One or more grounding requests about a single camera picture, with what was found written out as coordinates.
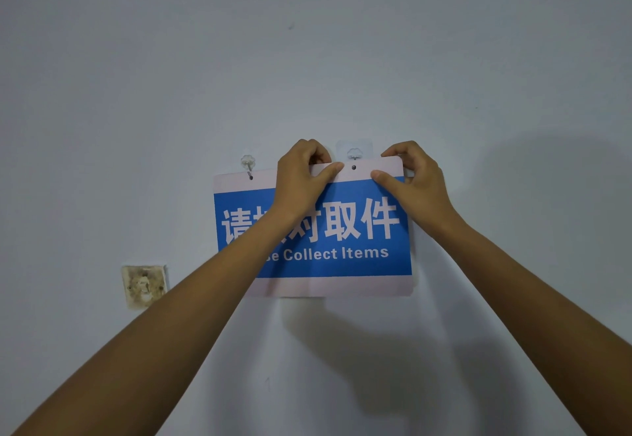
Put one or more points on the person's right hand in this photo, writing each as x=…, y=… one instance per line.
x=424, y=189

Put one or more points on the person's left hand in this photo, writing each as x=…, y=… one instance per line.
x=295, y=184

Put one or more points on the person's right thumb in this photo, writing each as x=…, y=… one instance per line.
x=387, y=181

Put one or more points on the person's left thumb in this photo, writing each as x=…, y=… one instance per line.
x=328, y=175

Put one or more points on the blue and white sign board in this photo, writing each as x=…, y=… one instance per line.
x=340, y=243

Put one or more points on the person's left forearm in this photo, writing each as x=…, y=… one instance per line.
x=163, y=332

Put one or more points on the person's right forearm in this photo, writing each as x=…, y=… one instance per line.
x=538, y=322

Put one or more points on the clear adhesive wall hook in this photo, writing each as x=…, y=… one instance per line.
x=248, y=163
x=354, y=152

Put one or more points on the dirty white wall socket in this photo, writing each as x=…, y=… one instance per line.
x=144, y=286

